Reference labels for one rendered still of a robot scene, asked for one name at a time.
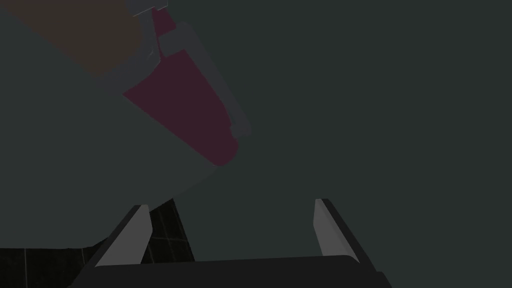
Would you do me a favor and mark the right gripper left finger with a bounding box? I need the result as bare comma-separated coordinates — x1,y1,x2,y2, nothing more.
94,204,154,268

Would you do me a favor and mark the dark red door leaf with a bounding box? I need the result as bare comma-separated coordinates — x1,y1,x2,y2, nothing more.
121,7,240,167

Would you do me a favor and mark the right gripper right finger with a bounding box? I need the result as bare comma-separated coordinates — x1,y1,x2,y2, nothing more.
313,197,376,271

